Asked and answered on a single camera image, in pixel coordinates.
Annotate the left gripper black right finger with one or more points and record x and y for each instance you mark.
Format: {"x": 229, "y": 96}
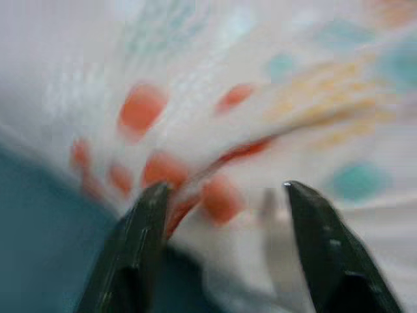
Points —
{"x": 335, "y": 261}

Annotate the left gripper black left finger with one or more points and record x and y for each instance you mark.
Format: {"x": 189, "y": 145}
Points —
{"x": 130, "y": 254}

